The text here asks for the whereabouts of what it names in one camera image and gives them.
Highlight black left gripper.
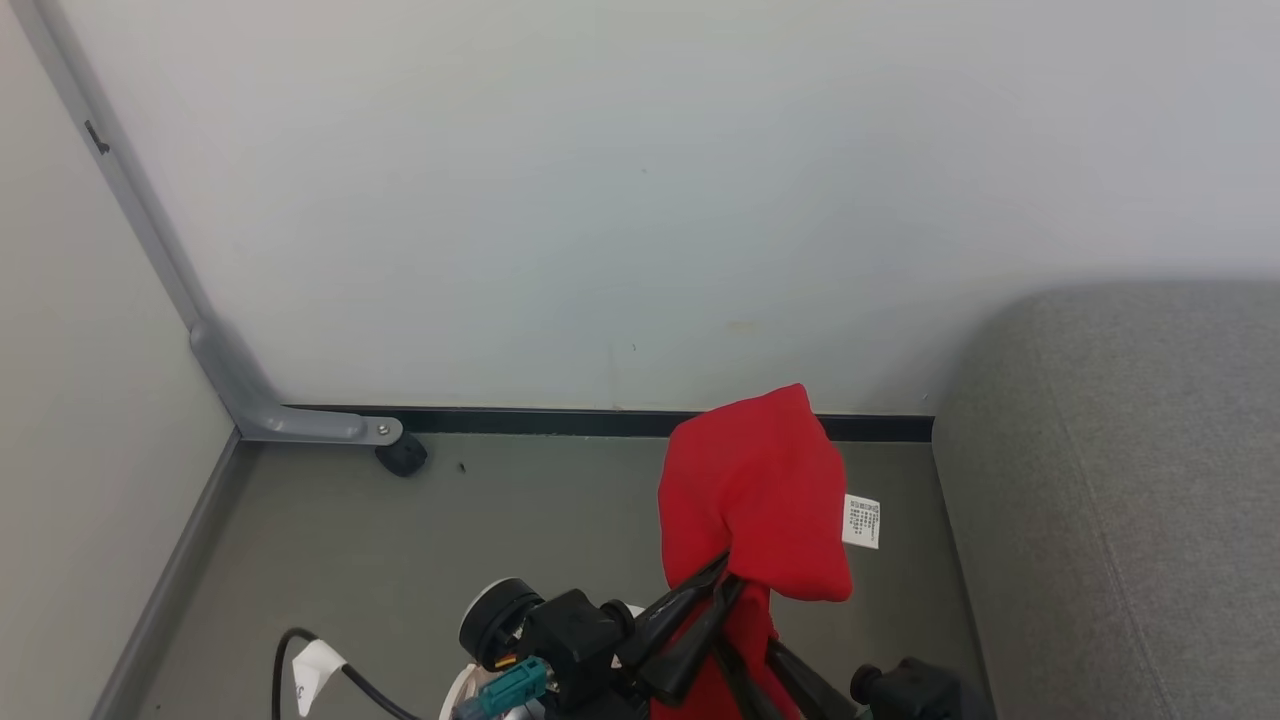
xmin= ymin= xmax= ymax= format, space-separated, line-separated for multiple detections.
xmin=520 ymin=552 xmax=747 ymax=720

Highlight thin black cable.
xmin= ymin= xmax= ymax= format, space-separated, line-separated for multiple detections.
xmin=272 ymin=627 xmax=426 ymax=720

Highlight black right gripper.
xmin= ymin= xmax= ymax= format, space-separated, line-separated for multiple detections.
xmin=712 ymin=638 xmax=966 ymax=720

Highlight black caster wheel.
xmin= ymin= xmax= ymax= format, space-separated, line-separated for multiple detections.
xmin=375 ymin=432 xmax=429 ymax=478

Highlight grey fabric sofa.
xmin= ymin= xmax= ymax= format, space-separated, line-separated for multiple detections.
xmin=932 ymin=280 xmax=1280 ymax=720

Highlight white cable tag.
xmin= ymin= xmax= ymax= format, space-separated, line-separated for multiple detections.
xmin=292 ymin=640 xmax=348 ymax=718

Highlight black baseboard strip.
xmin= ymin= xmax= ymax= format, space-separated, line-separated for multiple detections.
xmin=285 ymin=405 xmax=936 ymax=443

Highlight teal cable connector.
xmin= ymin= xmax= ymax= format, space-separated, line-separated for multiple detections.
xmin=455 ymin=655 xmax=556 ymax=720

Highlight grey baseboard strip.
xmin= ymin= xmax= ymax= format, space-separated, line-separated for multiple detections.
xmin=90 ymin=430 xmax=246 ymax=720

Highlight red garment with white trim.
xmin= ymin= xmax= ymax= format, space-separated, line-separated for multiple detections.
xmin=650 ymin=383 xmax=882 ymax=720

